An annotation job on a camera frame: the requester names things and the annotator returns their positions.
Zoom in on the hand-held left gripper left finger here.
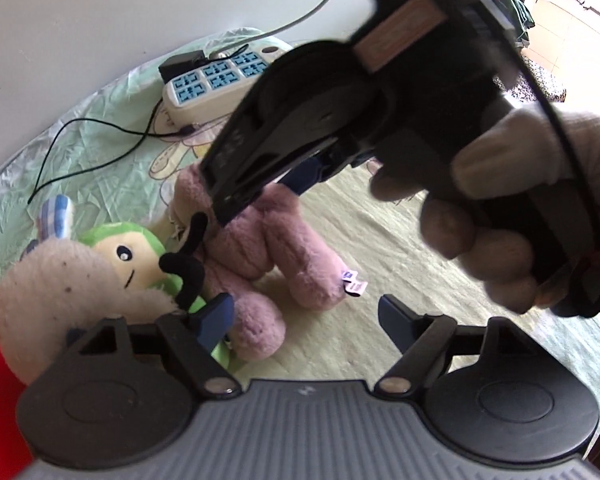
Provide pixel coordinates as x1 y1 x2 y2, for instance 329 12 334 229
67 293 242 398

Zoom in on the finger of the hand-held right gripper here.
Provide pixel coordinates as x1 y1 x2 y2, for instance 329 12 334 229
279 141 377 197
199 95 342 227

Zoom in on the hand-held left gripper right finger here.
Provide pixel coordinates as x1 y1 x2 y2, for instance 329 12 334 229
375 295 533 397

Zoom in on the pink plush bear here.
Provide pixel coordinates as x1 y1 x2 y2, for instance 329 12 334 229
172 162 349 364

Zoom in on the green plush apple doll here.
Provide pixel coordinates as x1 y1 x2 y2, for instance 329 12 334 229
77 212 241 376

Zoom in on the white plush rabbit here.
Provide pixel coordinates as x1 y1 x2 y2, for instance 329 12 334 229
0 195 182 386

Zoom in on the person's right hand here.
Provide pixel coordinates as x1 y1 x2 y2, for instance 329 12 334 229
369 108 600 314

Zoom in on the printed green yellow bed sheet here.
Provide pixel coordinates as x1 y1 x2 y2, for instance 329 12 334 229
0 27 600 461

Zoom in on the white blue power strip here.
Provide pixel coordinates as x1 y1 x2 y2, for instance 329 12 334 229
162 42 293 129

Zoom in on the dark patterned blanket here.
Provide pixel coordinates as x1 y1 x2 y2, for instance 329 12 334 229
500 57 567 106

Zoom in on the pile of dark green clothes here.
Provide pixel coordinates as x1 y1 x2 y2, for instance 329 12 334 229
500 0 537 47

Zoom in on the black power adapter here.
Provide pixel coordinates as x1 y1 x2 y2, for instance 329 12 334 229
158 51 207 84

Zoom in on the thin black cable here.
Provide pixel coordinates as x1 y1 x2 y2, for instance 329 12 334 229
28 97 197 206

